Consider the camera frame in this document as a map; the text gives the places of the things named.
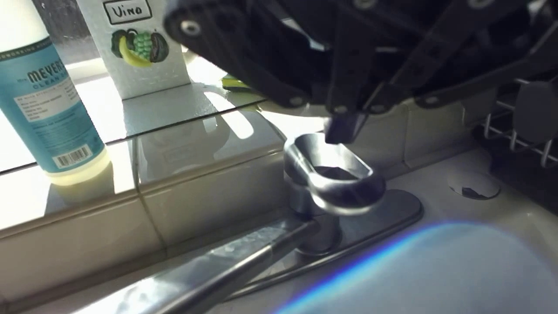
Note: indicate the green sponge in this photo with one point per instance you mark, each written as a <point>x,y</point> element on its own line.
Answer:
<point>234,83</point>

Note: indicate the white printed carton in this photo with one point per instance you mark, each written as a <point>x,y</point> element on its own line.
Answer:
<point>140,54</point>

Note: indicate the chrome faucet base plate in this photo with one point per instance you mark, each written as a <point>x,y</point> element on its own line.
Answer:
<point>377,219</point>

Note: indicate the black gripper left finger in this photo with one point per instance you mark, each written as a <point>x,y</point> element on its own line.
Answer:
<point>262,47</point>

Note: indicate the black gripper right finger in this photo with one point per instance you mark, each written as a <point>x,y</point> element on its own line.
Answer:
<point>442,47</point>

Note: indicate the white double basin sink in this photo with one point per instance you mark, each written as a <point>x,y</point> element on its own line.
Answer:
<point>464,263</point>

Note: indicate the teal label soap bottle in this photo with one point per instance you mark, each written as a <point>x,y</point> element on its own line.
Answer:
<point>46,99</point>

